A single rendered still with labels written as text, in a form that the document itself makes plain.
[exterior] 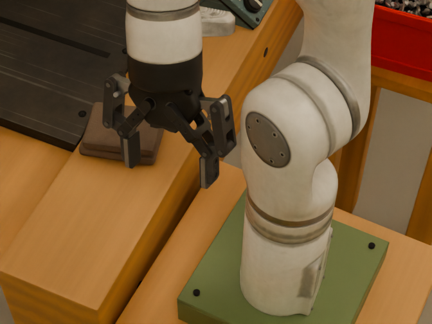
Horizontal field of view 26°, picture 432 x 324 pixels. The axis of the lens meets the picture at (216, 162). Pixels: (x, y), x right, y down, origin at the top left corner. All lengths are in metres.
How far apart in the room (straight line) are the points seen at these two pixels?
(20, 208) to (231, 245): 0.27
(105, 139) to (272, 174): 0.36
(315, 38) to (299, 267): 0.27
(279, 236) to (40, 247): 0.32
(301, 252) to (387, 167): 1.38
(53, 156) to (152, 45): 0.38
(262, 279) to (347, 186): 1.15
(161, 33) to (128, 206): 0.33
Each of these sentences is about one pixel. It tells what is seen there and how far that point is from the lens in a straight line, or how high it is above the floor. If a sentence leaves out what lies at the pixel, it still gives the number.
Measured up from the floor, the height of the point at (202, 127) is 1.11.
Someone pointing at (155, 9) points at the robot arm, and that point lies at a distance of 0.88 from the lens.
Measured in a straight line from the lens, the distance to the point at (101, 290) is 1.10.
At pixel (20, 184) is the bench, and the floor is 0.88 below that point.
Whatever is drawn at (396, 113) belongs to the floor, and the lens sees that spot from 2.46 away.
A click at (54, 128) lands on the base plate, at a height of 0.90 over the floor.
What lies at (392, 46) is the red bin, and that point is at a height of 0.85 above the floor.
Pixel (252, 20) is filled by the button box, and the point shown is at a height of 0.92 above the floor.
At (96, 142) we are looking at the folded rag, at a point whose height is 0.93.
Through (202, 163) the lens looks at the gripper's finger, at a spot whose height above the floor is 1.08.
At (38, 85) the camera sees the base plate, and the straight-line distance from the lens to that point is 1.30.
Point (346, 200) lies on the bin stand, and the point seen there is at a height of 0.06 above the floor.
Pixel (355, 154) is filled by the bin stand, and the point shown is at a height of 0.23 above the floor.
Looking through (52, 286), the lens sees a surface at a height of 0.90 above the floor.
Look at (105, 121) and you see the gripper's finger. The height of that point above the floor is 1.08.
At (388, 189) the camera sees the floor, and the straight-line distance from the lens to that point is 2.31.
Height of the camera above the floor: 1.85
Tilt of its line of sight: 53 degrees down
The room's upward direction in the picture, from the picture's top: straight up
